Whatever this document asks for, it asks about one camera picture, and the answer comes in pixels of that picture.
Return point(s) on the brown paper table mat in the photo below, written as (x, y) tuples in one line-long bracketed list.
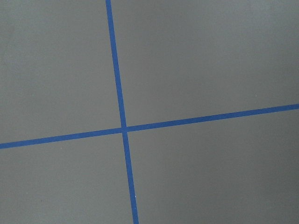
[(186, 111)]

